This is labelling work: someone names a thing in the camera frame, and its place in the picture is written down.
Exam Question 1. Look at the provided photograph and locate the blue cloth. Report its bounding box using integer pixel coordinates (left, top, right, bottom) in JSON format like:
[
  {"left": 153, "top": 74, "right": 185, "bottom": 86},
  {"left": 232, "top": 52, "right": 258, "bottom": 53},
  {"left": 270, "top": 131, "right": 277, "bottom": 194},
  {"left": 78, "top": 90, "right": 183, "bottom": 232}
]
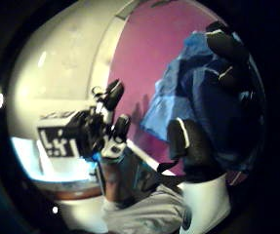
[{"left": 140, "top": 30, "right": 264, "bottom": 174}]

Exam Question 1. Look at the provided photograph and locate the white marker cube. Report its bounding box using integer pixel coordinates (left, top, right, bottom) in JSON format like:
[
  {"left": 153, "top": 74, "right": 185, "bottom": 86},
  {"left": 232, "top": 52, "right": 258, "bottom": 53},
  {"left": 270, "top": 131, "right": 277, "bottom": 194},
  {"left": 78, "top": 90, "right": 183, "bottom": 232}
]
[{"left": 36, "top": 111, "right": 97, "bottom": 159}]

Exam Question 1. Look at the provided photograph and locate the the person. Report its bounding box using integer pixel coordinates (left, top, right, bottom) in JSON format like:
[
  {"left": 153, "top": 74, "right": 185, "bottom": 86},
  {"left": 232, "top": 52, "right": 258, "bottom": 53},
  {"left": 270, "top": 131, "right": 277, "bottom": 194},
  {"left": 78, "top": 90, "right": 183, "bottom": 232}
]
[{"left": 100, "top": 174, "right": 232, "bottom": 234}]

